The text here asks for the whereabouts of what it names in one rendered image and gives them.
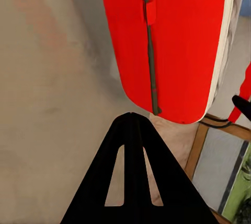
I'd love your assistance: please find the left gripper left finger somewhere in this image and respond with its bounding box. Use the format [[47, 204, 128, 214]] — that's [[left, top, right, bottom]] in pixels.
[[60, 112, 139, 224]]

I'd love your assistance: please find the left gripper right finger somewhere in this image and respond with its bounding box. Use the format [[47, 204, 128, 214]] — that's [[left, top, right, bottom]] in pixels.
[[131, 112, 219, 224]]

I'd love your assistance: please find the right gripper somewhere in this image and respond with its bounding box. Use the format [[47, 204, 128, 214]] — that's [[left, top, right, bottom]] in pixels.
[[232, 95, 251, 121]]

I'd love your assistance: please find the radio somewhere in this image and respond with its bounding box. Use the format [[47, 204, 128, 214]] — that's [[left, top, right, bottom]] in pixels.
[[104, 0, 251, 128]]

